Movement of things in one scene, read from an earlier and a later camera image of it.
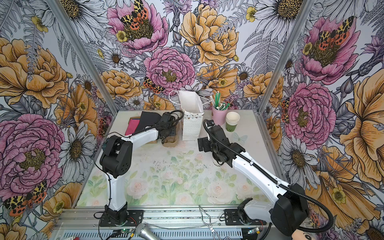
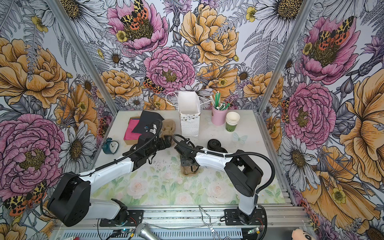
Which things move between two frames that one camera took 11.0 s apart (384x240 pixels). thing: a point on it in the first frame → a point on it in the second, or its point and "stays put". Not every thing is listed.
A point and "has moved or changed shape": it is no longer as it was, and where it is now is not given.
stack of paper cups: [232, 119] stays put
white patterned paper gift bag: [191, 106] has moved or changed shape
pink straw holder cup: [219, 116] stays put
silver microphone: [145, 232] stays put
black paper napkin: [147, 119] stays put
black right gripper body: [208, 145] → [183, 162]
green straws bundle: [216, 100] stays put
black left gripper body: [171, 131] → [160, 144]
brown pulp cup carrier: [172, 141] → [186, 171]
